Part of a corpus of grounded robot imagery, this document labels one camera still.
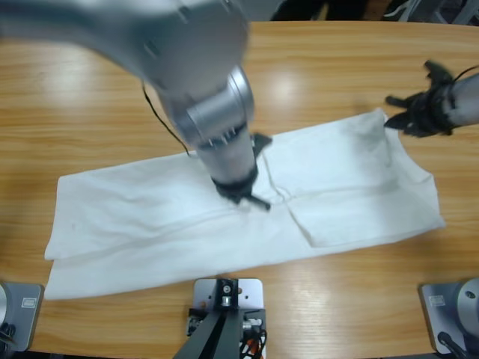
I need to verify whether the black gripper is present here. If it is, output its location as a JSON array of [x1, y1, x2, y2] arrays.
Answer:
[[382, 83, 457, 138], [210, 167, 273, 212]]

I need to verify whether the white t-shirt with small print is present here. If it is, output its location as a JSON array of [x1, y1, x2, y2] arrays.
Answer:
[[43, 107, 447, 301]]

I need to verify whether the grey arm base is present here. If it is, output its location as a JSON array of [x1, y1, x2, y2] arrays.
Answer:
[[418, 277, 479, 355], [0, 282, 46, 352]]

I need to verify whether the black clamp block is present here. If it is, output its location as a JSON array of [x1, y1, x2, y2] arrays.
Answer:
[[186, 307, 267, 340]]

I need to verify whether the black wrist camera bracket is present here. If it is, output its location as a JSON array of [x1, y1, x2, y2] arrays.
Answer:
[[423, 58, 454, 90], [251, 132, 274, 159]]

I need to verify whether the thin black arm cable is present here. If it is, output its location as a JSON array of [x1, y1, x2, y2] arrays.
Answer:
[[451, 64, 479, 82], [140, 79, 198, 159]]

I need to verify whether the white mount plate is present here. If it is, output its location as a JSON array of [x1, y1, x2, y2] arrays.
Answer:
[[192, 277, 265, 312]]

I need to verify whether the grey metal frame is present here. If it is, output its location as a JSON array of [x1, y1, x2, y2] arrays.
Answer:
[[396, 0, 479, 26]]

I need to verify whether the orange cable bundle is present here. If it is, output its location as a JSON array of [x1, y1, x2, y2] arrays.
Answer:
[[239, 331, 269, 359]]

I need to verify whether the black base cable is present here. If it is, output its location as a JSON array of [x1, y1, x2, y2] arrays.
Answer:
[[437, 331, 471, 359], [0, 322, 16, 352]]

